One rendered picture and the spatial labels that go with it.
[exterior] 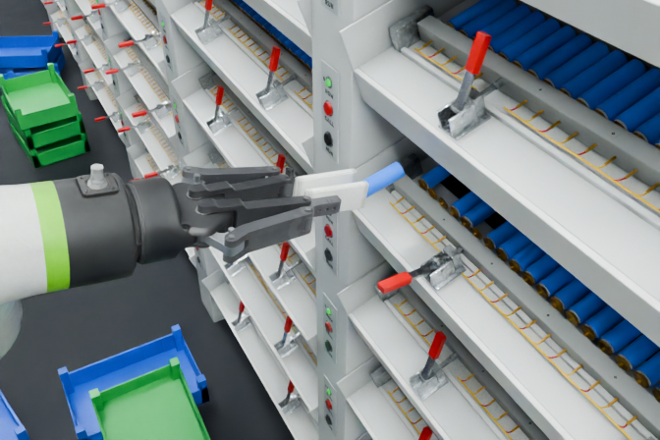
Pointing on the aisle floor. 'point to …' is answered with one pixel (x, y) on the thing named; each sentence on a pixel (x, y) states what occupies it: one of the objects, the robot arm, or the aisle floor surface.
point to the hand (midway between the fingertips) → (330, 192)
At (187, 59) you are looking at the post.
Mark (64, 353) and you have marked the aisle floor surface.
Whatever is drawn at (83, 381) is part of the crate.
